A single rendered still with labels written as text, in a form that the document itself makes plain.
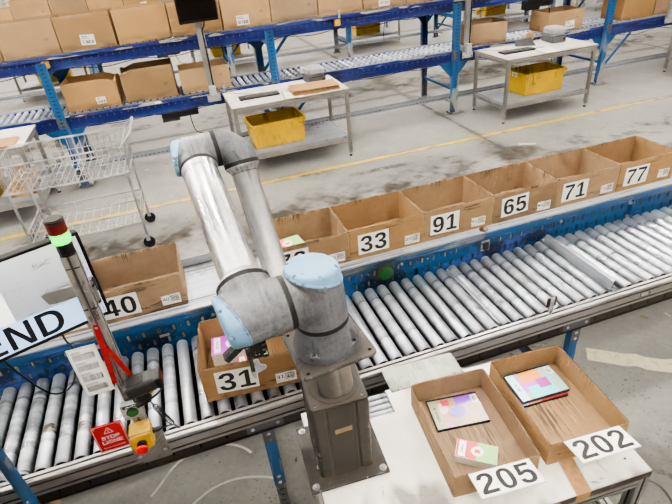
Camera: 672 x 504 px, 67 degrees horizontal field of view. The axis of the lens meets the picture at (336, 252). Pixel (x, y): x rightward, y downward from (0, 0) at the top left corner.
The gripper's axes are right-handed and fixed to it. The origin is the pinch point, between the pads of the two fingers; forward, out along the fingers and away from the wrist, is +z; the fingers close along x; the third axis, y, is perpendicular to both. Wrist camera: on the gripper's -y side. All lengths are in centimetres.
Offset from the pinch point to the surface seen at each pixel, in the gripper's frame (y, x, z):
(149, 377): -32.0, -16.0, -23.2
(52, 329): -56, -6, -43
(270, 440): 0.2, -5.7, 29.6
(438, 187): 121, 78, -24
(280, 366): 10.5, -1.3, -0.7
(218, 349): -10.9, 21.7, -0.3
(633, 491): 105, -78, 28
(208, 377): -16.2, 1.4, -3.4
